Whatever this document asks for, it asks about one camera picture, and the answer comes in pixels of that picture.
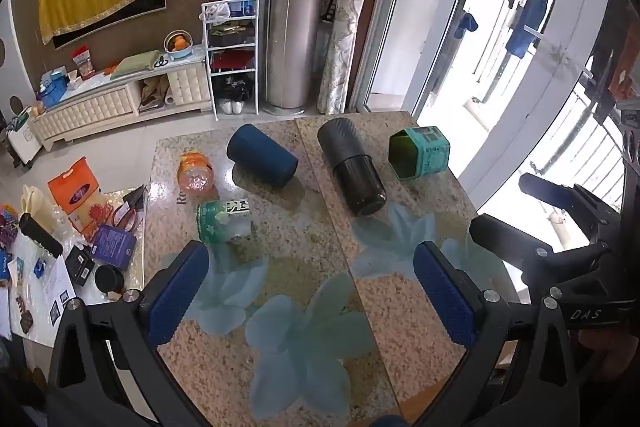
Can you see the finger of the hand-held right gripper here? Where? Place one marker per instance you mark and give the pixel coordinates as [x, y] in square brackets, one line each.
[545, 191]
[500, 232]

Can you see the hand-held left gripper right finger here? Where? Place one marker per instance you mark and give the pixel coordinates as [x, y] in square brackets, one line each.
[445, 294]

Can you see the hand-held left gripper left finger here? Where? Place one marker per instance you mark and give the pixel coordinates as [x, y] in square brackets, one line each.
[175, 292]

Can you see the black ribbed cup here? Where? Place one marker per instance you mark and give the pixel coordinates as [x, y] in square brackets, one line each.
[350, 167]

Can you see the dark blue cup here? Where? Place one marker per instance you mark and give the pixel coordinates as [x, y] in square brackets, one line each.
[262, 154]

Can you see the person's right hand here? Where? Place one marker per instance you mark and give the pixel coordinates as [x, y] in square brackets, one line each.
[610, 354]

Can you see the black round container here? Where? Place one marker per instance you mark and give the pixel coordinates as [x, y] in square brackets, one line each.
[108, 279]

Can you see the purple box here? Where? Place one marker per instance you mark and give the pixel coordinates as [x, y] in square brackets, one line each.
[114, 247]

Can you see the green printed can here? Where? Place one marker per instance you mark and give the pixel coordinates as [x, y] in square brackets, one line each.
[215, 222]

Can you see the small black box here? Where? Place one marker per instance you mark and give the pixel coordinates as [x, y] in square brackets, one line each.
[80, 267]

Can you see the green hexagonal tin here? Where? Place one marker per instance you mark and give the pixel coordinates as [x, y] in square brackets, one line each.
[426, 152]

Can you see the orange plastic bottle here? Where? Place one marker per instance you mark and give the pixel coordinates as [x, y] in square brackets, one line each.
[195, 174]

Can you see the orange paper bag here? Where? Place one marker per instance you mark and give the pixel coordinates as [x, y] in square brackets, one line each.
[75, 189]

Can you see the black cylinder roller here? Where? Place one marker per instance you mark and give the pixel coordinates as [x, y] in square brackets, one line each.
[40, 234]

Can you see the cream cloth bag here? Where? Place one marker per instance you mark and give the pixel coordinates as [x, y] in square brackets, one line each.
[37, 204]

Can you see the colourful toy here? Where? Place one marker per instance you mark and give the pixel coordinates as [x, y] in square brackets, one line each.
[9, 227]

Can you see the hanging blue sock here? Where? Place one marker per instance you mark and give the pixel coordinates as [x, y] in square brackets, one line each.
[470, 23]

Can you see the pair of white shoes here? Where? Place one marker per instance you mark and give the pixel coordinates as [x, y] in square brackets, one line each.
[232, 107]

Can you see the brown bag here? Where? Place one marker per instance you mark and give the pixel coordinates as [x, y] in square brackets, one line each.
[155, 92]

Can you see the white tufted cabinet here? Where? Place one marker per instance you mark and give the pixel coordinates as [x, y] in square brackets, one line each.
[90, 109]

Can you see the white wheeled appliance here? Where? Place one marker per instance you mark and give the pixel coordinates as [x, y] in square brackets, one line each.
[22, 139]

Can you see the green cushion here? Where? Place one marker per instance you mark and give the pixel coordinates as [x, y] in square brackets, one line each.
[135, 63]

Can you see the blue storage box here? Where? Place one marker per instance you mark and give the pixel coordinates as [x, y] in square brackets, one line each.
[52, 92]

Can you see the white metal rack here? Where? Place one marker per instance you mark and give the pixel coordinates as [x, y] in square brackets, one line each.
[206, 57]

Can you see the blue basket with oranges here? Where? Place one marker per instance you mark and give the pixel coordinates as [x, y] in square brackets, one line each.
[177, 47]

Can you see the red snack bag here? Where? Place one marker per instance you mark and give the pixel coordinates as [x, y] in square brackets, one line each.
[82, 63]

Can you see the patterned beige curtain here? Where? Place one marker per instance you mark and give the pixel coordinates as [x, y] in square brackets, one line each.
[350, 17]

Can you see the black television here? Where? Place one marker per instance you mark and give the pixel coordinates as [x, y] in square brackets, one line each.
[125, 14]

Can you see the white plastic bag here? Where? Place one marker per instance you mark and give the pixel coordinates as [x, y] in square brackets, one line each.
[216, 10]

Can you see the silver column air conditioner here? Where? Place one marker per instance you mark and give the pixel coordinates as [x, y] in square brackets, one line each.
[297, 7]

